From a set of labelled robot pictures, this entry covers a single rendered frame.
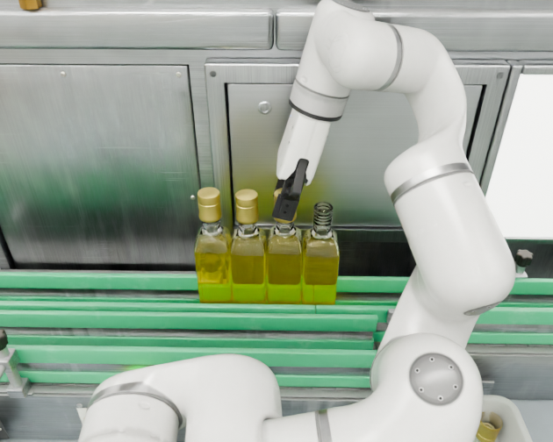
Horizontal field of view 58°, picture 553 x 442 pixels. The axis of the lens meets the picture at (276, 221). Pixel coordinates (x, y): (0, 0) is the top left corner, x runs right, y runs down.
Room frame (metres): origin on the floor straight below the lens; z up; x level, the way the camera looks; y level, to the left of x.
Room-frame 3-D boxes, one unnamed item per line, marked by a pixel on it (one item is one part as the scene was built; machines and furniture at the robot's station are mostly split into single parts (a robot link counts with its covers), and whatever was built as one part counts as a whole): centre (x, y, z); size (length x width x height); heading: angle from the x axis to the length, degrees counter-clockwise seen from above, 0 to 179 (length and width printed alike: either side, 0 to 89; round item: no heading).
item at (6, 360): (0.47, 0.41, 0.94); 0.07 x 0.04 x 0.13; 179
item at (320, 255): (0.64, -0.07, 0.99); 0.06 x 0.06 x 0.21; 89
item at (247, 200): (0.64, 0.05, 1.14); 0.04 x 0.04 x 0.04
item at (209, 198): (0.64, 0.10, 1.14); 0.04 x 0.04 x 0.04
